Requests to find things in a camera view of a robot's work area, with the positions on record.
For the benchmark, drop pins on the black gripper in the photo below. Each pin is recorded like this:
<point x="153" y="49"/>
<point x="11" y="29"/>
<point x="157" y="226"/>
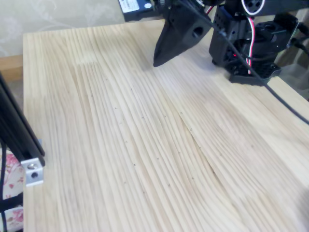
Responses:
<point x="179" y="31"/>

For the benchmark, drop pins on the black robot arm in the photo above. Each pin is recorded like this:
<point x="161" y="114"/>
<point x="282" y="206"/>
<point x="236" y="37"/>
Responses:
<point x="220" y="48"/>

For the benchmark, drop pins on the wooden skirting board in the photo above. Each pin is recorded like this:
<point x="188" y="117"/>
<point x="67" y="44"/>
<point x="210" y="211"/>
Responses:
<point x="10" y="68"/>

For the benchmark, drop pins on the floral fabric cushion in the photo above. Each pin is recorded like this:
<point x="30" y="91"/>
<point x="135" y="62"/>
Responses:
<point x="13" y="169"/>

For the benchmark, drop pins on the aluminium extrusion post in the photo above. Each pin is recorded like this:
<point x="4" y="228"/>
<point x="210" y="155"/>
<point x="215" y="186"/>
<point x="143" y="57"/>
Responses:
<point x="17" y="128"/>

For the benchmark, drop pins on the silver angle bracket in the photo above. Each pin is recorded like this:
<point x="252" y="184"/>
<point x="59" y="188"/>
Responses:
<point x="32" y="172"/>

